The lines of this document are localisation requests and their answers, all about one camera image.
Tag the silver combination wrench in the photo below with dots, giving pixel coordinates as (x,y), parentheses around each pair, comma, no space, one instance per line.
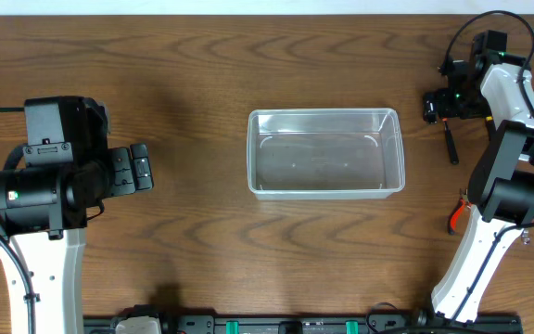
(525,237)

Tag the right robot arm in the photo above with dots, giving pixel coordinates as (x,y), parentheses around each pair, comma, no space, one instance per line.
(494,85)

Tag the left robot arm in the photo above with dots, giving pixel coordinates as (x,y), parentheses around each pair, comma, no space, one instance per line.
(43,217)

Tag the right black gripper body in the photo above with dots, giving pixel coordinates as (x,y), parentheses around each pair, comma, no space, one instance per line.
(432,108)

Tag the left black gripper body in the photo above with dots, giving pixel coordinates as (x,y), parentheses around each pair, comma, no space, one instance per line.
(122,170)

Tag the small claw hammer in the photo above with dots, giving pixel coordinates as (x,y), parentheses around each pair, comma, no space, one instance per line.
(453,155)

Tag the clear plastic container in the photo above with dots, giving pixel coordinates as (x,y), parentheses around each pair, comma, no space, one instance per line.
(328,154)

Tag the yellow black screwdriver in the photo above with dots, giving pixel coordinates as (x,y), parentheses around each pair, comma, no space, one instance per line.
(490,126)

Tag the red handled pliers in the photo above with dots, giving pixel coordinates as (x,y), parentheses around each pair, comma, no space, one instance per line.
(462,204)

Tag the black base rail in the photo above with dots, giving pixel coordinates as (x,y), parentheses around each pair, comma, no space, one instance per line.
(144,319)

